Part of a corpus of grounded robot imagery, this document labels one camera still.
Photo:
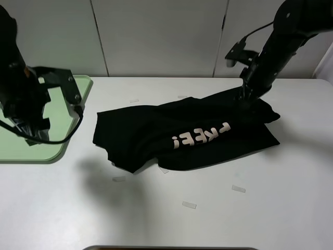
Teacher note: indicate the light green plastic tray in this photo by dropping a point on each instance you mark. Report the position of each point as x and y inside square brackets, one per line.
[15, 150]

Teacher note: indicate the black short sleeve t-shirt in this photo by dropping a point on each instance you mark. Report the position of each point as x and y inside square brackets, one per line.
[184, 135]

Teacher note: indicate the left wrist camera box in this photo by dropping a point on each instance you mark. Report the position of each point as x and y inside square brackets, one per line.
[63, 79]

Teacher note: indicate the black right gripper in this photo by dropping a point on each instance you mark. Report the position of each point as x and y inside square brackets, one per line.
[249, 93]

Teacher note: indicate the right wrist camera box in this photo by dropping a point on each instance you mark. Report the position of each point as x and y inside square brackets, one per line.
[238, 54]

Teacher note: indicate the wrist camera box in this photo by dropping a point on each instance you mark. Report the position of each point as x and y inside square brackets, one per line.
[63, 79]
[238, 54]

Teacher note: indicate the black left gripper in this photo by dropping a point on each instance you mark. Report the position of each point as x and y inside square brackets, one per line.
[23, 102]

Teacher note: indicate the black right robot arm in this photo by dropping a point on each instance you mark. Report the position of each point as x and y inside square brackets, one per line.
[294, 24]

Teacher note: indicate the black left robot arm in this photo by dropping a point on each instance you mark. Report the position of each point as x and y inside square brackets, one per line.
[10, 53]

